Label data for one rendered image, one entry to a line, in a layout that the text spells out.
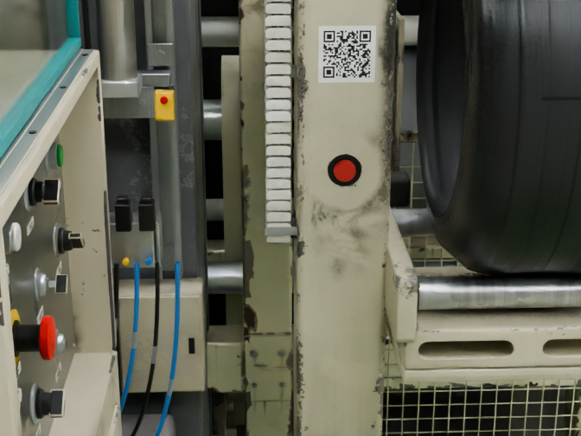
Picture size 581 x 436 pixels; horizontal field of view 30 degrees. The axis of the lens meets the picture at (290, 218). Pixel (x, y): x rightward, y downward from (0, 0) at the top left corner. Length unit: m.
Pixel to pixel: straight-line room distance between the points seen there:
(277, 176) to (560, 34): 0.44
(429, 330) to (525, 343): 0.13
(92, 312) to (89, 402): 0.13
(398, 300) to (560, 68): 0.37
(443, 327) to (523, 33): 0.42
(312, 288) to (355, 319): 0.08
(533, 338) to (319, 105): 0.43
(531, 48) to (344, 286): 0.46
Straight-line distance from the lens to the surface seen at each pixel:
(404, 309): 1.44
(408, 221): 1.74
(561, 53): 1.30
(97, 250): 1.30
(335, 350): 1.58
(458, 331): 1.49
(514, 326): 1.51
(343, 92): 1.45
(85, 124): 1.25
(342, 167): 1.48
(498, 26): 1.32
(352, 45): 1.44
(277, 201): 1.50
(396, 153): 1.90
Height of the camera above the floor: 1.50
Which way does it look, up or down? 20 degrees down
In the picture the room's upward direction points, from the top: straight up
